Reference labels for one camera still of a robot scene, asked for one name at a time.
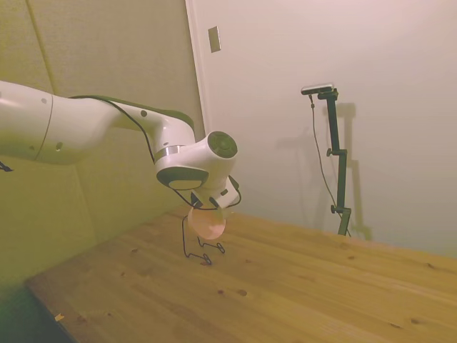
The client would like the grey exterior camera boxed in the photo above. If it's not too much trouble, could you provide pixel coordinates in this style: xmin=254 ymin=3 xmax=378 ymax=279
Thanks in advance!
xmin=300 ymin=82 xmax=335 ymax=96

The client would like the black wire dish rack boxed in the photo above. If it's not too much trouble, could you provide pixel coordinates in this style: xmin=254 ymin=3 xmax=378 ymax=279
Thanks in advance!
xmin=180 ymin=218 xmax=226 ymax=267

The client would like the grey wall switch plate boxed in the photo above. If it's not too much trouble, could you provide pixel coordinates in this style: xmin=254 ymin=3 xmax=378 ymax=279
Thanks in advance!
xmin=208 ymin=25 xmax=221 ymax=54

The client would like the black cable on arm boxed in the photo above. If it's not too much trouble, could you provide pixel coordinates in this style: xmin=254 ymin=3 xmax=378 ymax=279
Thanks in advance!
xmin=67 ymin=94 xmax=242 ymax=211

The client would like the pink translucent bowl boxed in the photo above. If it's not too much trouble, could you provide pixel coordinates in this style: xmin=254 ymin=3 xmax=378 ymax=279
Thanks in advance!
xmin=187 ymin=207 xmax=227 ymax=240

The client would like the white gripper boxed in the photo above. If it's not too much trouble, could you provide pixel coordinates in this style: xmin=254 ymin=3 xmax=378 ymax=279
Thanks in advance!
xmin=209 ymin=174 xmax=241 ymax=217

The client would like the black camera stand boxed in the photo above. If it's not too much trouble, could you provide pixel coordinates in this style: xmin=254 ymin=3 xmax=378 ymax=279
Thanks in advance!
xmin=316 ymin=89 xmax=353 ymax=237

